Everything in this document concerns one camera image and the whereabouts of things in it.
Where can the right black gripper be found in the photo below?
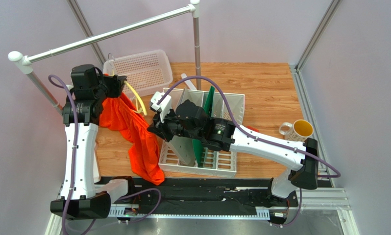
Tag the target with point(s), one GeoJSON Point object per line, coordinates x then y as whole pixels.
{"type": "Point", "coordinates": [162, 127]}

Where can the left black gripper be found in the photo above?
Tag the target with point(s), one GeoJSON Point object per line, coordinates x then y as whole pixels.
{"type": "Point", "coordinates": [116, 82]}

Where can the yellow clothes hanger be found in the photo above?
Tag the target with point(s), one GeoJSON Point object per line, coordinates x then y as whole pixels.
{"type": "Point", "coordinates": [139, 104]}

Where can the orange shorts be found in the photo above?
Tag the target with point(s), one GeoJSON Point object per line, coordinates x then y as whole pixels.
{"type": "Point", "coordinates": [119, 115]}

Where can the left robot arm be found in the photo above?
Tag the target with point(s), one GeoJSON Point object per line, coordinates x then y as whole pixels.
{"type": "Point", "coordinates": [80, 199]}

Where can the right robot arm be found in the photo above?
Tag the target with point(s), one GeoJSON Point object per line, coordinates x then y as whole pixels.
{"type": "Point", "coordinates": [218, 134]}

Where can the grey folder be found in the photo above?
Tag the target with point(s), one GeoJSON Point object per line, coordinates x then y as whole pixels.
{"type": "Point", "coordinates": [182, 147]}

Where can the white perforated plastic basket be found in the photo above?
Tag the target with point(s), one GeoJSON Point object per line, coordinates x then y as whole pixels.
{"type": "Point", "coordinates": [147, 72]}

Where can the white metal clothes rack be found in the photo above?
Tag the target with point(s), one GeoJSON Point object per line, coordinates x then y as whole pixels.
{"type": "Point", "coordinates": [24, 63]}

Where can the white plastic file organizer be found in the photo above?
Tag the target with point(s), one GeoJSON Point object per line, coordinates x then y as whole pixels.
{"type": "Point", "coordinates": [221, 164]}

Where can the small red cube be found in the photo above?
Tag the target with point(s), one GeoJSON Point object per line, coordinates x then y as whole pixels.
{"type": "Point", "coordinates": [252, 128]}

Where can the white patterned mug yellow inside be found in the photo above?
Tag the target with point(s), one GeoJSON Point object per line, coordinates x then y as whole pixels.
{"type": "Point", "coordinates": [300, 130]}

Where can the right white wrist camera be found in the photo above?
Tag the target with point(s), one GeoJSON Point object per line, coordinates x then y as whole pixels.
{"type": "Point", "coordinates": [160, 101]}

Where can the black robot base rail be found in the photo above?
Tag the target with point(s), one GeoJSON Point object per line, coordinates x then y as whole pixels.
{"type": "Point", "coordinates": [206, 198]}

